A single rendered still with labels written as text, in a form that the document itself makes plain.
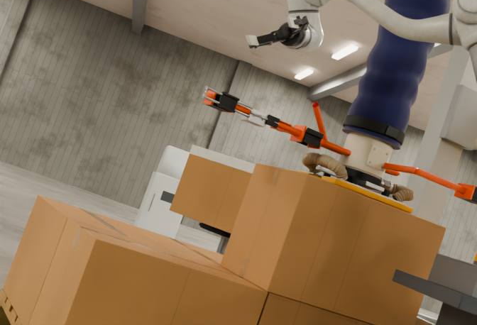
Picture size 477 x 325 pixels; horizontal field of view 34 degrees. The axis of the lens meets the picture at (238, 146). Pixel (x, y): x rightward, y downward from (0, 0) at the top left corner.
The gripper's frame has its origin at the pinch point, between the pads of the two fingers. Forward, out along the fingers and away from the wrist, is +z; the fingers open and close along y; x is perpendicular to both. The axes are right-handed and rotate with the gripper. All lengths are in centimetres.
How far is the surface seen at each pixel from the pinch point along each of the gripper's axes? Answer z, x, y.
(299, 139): -39, -31, 16
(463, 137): -210, -53, -11
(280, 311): -16, -82, 33
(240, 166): -179, -29, 102
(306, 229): -23, -60, 18
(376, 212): -42, -63, 0
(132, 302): 20, -62, 62
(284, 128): -35.9, -26.2, 18.7
